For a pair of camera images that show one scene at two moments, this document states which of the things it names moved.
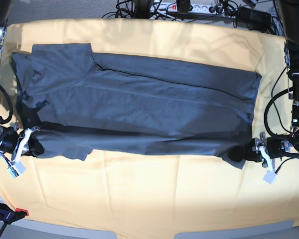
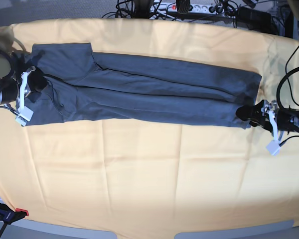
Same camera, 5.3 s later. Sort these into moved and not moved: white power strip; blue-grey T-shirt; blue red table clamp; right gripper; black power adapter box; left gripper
Moved: left gripper; blue-grey T-shirt; right gripper
Not moved: white power strip; black power adapter box; blue red table clamp
